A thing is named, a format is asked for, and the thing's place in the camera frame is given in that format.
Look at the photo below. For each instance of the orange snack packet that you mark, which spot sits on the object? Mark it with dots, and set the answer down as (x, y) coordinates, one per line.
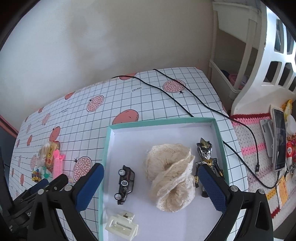
(49, 160)

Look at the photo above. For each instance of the black toy car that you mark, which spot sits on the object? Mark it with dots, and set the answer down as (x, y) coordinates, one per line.
(126, 183)

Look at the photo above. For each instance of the white phone stand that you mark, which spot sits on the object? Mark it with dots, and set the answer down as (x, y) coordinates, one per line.
(267, 130)

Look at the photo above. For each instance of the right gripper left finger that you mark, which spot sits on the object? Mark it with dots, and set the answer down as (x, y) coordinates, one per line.
(71, 199)

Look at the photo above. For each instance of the white shelf unit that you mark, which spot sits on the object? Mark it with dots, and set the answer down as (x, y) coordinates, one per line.
(252, 63)

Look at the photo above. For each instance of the smartphone on stand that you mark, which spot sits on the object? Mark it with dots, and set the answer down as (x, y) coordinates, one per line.
(279, 139)

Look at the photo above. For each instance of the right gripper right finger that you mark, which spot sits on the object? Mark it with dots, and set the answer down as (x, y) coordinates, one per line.
(230, 200)

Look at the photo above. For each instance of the pomegranate grid tablecloth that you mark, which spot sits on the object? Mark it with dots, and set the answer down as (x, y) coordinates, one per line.
(80, 120)

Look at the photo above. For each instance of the pink hair roller clip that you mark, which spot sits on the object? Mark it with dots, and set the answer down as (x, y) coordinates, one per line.
(58, 163)

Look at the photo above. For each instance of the teal white shallow box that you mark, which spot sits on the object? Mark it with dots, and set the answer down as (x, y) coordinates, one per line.
(127, 144)

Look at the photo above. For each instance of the cotton swab bag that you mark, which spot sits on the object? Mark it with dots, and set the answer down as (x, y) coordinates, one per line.
(42, 155)

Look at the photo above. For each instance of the crocheted pink white mat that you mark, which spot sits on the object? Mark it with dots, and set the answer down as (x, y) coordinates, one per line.
(252, 144)

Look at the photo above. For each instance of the cream hair claw clip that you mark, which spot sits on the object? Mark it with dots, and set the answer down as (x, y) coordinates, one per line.
(122, 225)

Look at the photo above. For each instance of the black gold robot figure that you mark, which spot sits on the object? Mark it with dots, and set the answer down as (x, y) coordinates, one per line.
(204, 149)

